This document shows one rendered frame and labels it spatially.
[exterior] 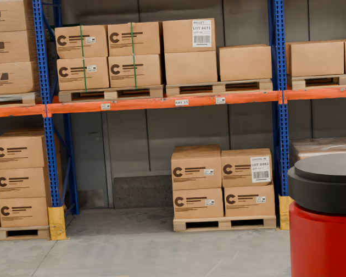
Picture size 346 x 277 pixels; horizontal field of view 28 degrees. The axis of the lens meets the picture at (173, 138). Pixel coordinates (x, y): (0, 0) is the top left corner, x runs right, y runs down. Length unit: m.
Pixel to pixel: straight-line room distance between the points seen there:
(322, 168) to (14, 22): 7.86
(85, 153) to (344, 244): 9.16
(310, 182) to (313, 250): 0.03
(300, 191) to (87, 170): 9.19
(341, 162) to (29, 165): 8.04
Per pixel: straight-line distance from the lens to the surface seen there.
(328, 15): 9.27
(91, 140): 9.36
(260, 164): 8.03
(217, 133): 9.27
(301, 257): 0.28
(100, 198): 9.51
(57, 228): 8.27
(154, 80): 7.92
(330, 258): 0.27
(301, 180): 0.27
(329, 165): 0.29
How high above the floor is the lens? 2.40
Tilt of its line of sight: 9 degrees down
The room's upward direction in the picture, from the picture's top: 4 degrees counter-clockwise
